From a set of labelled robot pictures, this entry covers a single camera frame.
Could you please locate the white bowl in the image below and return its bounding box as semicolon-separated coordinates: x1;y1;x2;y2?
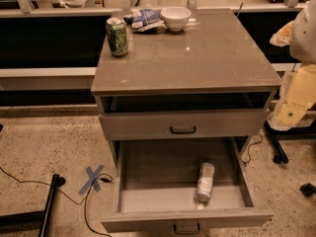
160;7;192;32

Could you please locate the black stand leg left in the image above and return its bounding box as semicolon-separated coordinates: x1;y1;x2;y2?
0;174;65;237

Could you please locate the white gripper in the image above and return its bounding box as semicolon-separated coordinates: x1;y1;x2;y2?
268;0;316;131

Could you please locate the grey drawer cabinet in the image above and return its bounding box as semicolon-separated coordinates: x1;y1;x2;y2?
90;7;282;234

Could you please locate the blue tape cross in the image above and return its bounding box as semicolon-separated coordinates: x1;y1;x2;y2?
78;165;104;196

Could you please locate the black stand leg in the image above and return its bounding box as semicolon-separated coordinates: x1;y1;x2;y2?
0;174;65;237
264;121;289;164

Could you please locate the black caster foot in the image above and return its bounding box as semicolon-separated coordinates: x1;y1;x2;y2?
300;183;316;198

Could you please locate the closed grey upper drawer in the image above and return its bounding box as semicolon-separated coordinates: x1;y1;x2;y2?
99;110;269;140

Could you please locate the green soda can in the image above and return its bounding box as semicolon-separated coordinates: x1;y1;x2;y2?
106;17;128;56

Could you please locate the clear plastic water bottle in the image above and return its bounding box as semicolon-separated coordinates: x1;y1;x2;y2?
196;163;215;205

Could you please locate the blue white snack bag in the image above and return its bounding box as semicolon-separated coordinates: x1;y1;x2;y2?
123;8;164;33

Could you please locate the open grey middle drawer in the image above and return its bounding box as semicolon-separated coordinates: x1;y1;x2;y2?
102;138;273;234

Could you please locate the black stand leg right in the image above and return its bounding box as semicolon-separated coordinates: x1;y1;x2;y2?
264;121;289;164

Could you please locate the black cable right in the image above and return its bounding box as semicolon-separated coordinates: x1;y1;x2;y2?
242;132;265;167

